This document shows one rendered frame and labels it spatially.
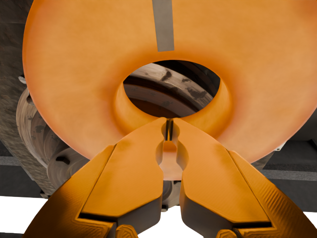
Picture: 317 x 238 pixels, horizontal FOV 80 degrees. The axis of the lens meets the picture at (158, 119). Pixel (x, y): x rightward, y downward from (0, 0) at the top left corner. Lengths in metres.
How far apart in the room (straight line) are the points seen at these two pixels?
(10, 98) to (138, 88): 0.46
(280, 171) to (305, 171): 0.64
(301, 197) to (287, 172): 3.32
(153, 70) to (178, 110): 0.08
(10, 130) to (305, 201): 9.25
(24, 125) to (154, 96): 0.29
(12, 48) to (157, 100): 0.38
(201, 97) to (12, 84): 0.50
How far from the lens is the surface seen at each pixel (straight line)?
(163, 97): 0.31
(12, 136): 0.83
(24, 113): 0.45
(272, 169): 5.94
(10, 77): 0.64
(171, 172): 0.16
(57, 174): 0.42
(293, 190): 9.44
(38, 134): 0.46
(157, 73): 0.31
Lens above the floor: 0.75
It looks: 43 degrees up
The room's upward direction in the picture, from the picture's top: 177 degrees counter-clockwise
